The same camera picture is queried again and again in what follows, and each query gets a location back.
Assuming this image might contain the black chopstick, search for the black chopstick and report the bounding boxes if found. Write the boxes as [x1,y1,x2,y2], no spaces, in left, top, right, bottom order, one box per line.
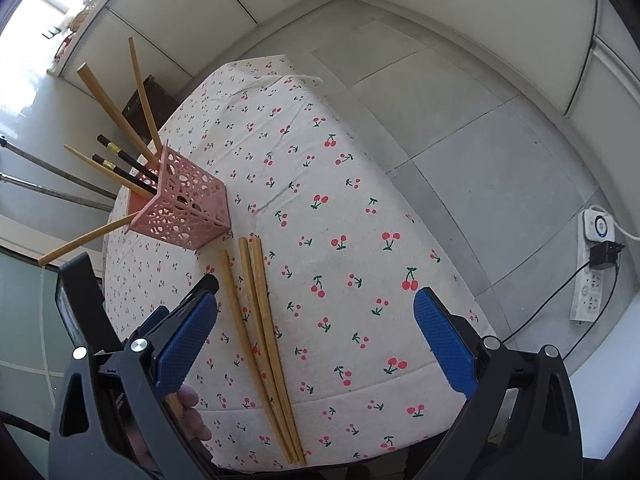
[92,154,156,194]
[96,134,158,183]

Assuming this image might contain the white kitchen cabinets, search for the white kitchen cabinets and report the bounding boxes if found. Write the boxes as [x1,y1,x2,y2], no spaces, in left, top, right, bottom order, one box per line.
[49,0,640,172]

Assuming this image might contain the left hand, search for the left hand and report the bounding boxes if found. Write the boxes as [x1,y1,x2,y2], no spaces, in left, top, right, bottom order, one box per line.
[127,385,212,471]

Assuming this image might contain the pink perforated utensil holder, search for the pink perforated utensil holder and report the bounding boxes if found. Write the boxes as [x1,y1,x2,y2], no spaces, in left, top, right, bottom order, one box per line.
[127,146,231,250]

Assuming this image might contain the white power strip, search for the white power strip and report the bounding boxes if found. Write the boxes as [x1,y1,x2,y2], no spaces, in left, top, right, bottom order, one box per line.
[570,206,613,323]

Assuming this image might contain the cherry print tablecloth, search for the cherry print tablecloth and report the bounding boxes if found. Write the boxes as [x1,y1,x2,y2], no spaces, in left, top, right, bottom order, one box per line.
[103,56,490,466]

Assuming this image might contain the black power adapter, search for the black power adapter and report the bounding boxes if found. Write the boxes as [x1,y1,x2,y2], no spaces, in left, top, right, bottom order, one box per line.
[589,240,625,270]

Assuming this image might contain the dark brown trash bin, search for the dark brown trash bin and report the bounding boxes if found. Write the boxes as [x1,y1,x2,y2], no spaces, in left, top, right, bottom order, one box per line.
[120,74,181,131]

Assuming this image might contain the wicker basket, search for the wicker basket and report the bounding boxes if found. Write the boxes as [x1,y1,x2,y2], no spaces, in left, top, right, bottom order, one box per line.
[67,6,93,32]

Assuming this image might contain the blue handled mop pole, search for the blue handled mop pole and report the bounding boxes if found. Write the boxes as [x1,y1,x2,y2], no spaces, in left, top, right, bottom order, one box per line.
[0,174,112,211]

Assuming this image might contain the green handled mop pole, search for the green handled mop pole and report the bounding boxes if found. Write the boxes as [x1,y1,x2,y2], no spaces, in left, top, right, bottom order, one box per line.
[0,136,116,200]

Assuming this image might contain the white power cable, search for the white power cable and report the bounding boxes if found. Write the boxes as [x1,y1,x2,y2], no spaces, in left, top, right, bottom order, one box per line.
[589,202,640,242]

